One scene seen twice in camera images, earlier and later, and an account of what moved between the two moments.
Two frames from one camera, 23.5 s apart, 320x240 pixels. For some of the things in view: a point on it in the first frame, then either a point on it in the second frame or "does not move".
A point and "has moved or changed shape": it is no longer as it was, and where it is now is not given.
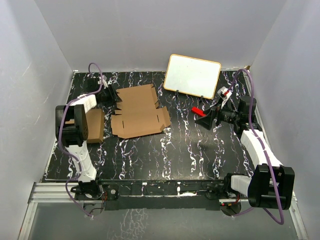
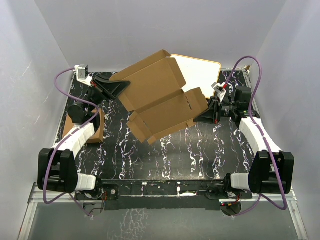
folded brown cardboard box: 95,125 does not move
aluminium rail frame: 55,192 does not move
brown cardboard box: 137,114 has moved or changed shape
